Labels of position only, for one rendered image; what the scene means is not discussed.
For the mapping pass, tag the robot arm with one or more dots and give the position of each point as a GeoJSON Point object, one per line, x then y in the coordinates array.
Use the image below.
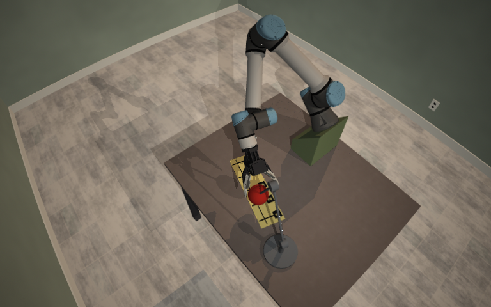
{"type": "Point", "coordinates": [270, 33]}

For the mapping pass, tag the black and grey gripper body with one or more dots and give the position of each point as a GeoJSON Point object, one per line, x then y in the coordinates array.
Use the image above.
{"type": "Point", "coordinates": [255, 164]}

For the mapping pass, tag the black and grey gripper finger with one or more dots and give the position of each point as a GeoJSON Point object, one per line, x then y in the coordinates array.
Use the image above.
{"type": "Point", "coordinates": [246, 180]}
{"type": "Point", "coordinates": [270, 173]}

